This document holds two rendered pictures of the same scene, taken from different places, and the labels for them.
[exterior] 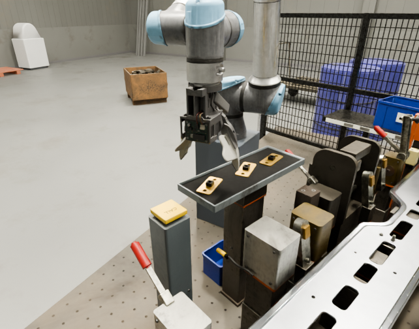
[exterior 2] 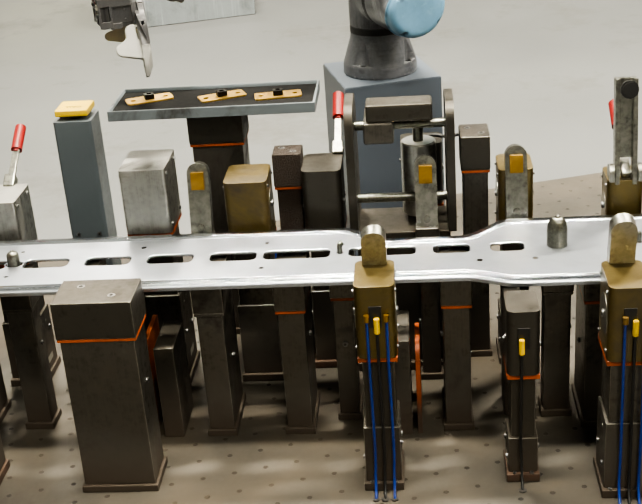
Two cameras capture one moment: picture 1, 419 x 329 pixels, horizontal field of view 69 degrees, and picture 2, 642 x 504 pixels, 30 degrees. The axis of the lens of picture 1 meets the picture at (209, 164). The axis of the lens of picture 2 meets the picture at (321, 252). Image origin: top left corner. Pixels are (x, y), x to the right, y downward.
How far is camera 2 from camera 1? 1.85 m
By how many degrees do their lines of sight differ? 43
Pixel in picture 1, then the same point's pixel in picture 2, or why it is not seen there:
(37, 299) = not seen: hidden behind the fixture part
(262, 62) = not seen: outside the picture
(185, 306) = (14, 190)
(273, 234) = (142, 161)
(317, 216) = (245, 176)
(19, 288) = not seen: hidden behind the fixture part
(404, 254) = (313, 264)
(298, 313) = (108, 249)
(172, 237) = (63, 138)
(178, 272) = (78, 194)
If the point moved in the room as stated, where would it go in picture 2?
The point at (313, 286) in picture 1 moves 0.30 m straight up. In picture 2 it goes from (160, 243) to (136, 67)
